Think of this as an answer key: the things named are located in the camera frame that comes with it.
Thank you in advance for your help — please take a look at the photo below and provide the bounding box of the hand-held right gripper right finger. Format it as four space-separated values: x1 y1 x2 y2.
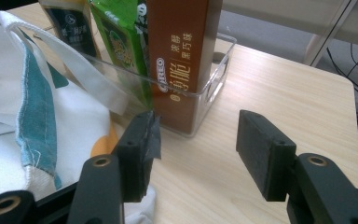
236 109 358 224

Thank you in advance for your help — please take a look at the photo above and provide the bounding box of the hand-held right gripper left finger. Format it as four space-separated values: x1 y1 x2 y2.
68 110 162 224

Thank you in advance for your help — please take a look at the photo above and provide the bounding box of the white tote bag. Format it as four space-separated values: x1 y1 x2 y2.
0 0 158 224

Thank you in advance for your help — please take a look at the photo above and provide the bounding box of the clear plastic bin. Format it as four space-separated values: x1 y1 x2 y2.
83 32 238 138

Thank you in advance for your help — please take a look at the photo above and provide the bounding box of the green snack packet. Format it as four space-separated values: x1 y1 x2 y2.
88 0 155 110

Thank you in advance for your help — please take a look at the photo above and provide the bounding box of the brown cookie box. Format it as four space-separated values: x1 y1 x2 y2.
145 0 224 134

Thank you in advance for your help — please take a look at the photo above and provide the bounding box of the orange drink bottle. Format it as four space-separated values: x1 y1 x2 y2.
38 0 102 60

